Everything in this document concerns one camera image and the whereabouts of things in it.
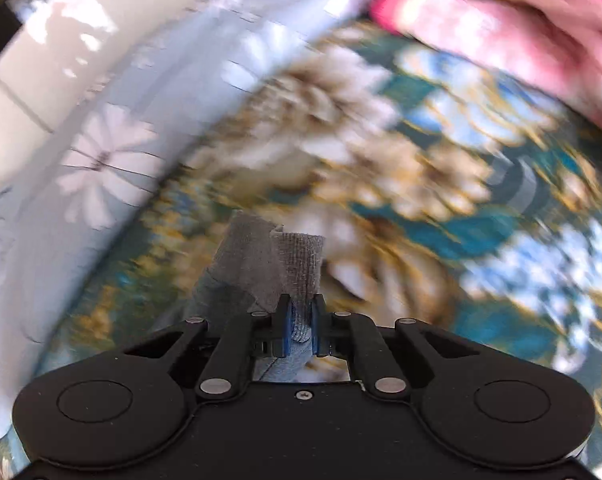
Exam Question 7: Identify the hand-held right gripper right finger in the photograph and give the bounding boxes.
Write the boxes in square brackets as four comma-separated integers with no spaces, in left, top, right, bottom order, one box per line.
[313,293,482,401]

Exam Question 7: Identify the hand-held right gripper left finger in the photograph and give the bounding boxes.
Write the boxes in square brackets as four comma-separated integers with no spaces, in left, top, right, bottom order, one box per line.
[122,293,292,401]

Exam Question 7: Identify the grey knit garment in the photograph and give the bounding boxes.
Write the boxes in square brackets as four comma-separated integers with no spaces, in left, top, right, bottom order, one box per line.
[183,211,326,386]

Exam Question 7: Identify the teal floral printed blanket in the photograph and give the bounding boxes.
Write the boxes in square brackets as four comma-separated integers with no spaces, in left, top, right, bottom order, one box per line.
[0,20,602,480]

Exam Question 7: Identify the light blue daisy bedsheet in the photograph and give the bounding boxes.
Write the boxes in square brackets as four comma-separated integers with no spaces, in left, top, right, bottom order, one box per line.
[0,0,432,451]

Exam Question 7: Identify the pink cloth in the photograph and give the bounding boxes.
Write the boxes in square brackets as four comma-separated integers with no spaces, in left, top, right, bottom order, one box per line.
[371,0,602,136]

